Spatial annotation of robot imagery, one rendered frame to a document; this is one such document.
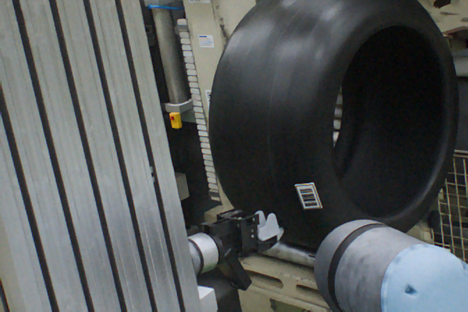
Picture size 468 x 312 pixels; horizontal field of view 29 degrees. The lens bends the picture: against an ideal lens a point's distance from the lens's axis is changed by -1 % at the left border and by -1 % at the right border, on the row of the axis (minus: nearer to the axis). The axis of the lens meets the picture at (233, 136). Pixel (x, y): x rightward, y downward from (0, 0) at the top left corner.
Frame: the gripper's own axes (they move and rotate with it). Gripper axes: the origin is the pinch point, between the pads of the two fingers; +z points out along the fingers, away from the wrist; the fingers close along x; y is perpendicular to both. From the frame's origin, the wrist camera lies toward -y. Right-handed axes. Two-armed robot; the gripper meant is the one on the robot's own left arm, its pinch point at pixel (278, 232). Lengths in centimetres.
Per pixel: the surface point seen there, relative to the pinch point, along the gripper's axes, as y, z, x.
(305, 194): 10.4, -2.0, -10.3
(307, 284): -15.9, 10.8, 2.8
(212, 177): 1.2, 20.0, 42.1
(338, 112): 12, 57, 30
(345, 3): 46.1, 14.7, -9.3
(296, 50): 38.4, 1.8, -6.8
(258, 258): -14.5, 14.2, 21.6
